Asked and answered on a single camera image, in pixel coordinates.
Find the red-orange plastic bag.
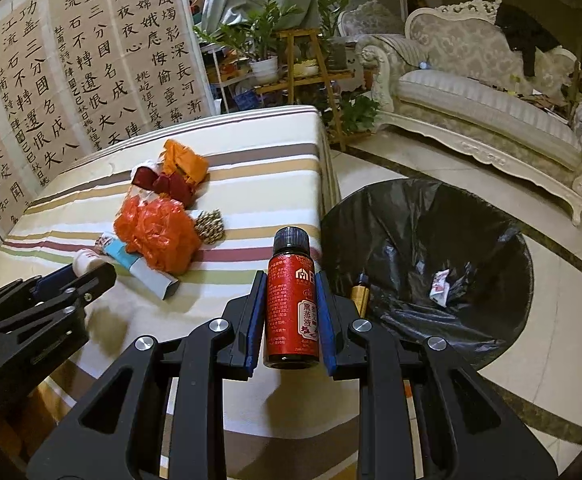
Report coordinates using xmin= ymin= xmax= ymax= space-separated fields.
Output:
xmin=113 ymin=195 xmax=202 ymax=275

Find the red medicine bottle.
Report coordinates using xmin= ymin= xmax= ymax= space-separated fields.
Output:
xmin=264 ymin=226 xmax=319 ymax=370

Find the white red snack wrapper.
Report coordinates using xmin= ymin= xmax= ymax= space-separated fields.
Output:
xmin=429 ymin=269 xmax=451 ymax=307

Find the orange plastic bag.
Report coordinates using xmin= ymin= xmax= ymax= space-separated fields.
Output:
xmin=161 ymin=139 xmax=210 ymax=186

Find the teal white box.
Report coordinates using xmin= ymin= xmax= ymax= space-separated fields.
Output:
xmin=103 ymin=237 xmax=141 ymax=270

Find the black lined trash bin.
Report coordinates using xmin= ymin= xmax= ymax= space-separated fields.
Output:
xmin=320 ymin=179 xmax=534 ymax=370

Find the grey white long box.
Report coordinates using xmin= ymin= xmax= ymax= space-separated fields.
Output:
xmin=129 ymin=258 xmax=179 ymax=300

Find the dark red crumpled bag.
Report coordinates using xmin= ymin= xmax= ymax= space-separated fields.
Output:
xmin=131 ymin=166 xmax=195 ymax=207

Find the brown patterned small pouch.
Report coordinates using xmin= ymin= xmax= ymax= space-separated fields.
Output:
xmin=195 ymin=209 xmax=225 ymax=245

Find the gold tube in bin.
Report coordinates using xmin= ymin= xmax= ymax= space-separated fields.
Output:
xmin=349 ymin=273 xmax=370 ymax=318

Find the striped tablecloth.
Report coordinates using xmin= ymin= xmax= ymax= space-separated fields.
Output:
xmin=0 ymin=105 xmax=358 ymax=479

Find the calligraphy folding screen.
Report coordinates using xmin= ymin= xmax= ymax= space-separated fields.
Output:
xmin=0 ymin=0 xmax=215 ymax=246

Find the metal storage shelf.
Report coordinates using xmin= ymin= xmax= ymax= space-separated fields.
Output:
xmin=202 ymin=44 xmax=262 ymax=114

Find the small floor plant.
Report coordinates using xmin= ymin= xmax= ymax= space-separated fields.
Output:
xmin=340 ymin=91 xmax=380 ymax=134

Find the potted plant white pot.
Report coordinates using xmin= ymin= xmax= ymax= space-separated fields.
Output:
xmin=193 ymin=0 xmax=302 ymax=84

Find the wooden plant stand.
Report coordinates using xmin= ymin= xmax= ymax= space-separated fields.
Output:
xmin=254 ymin=28 xmax=371 ymax=151

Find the ornate white sofa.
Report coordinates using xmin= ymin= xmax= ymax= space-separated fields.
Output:
xmin=356 ymin=0 xmax=582 ymax=224

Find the tall green potted plant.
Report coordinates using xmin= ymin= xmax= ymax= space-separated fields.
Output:
xmin=315 ymin=0 xmax=351 ymax=72

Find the ornate armchair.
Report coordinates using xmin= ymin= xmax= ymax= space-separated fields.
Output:
xmin=337 ymin=0 xmax=404 ymax=55

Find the black jacket on sofa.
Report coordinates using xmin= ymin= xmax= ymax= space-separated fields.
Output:
xmin=495 ymin=2 xmax=560 ymax=78

